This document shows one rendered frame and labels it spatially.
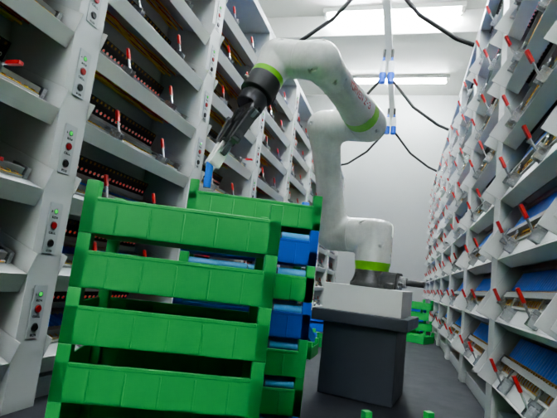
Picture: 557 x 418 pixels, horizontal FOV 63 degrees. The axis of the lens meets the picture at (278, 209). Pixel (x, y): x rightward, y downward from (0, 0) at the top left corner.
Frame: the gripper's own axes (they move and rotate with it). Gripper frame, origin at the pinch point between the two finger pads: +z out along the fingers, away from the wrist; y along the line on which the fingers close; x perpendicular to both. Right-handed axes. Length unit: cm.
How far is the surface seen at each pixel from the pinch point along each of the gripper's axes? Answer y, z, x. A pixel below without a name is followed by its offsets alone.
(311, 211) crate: -20.8, 5.4, -18.2
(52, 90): 21.3, 5.8, 36.5
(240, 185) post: 109, -47, -60
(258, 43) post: 109, -122, -25
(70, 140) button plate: 22.0, 12.9, 26.4
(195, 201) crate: -7.8, 15.8, 1.7
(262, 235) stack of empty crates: -40.4, 24.7, 1.8
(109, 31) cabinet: 57, -36, 36
